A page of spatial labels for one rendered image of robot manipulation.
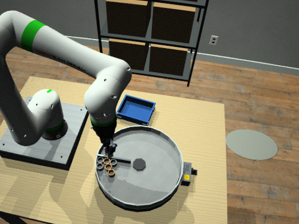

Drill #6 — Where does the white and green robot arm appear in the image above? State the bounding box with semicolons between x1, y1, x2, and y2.
0;11;132;146

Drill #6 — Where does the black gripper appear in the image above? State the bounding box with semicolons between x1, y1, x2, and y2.
96;130;117;159

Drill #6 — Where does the blue open tray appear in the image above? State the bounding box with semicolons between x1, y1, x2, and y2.
117;95;156;126

